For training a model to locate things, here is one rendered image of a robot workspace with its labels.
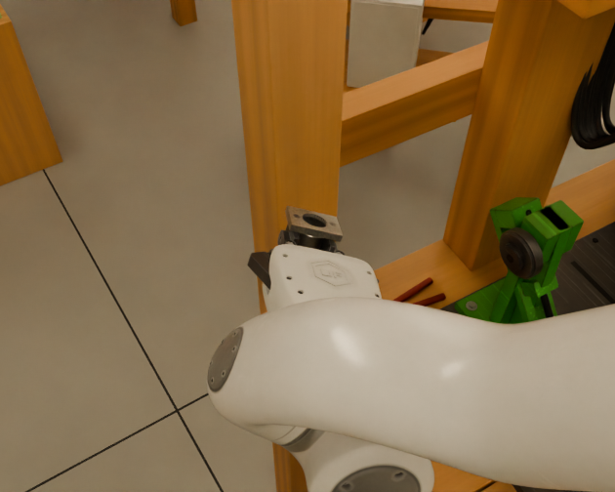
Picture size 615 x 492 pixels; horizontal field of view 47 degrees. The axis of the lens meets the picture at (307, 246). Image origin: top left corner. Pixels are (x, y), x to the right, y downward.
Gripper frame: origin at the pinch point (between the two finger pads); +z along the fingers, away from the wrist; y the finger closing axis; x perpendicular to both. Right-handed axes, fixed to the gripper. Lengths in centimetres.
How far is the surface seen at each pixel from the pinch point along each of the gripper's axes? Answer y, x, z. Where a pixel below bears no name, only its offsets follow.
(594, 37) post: -38, -25, 29
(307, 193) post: -3.0, 1.8, 16.7
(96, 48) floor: 40, 68, 268
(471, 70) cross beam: -25.6, -14.8, 35.5
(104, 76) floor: 33, 73, 248
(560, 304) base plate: -57, 17, 31
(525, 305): -44, 14, 22
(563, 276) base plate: -59, 15, 36
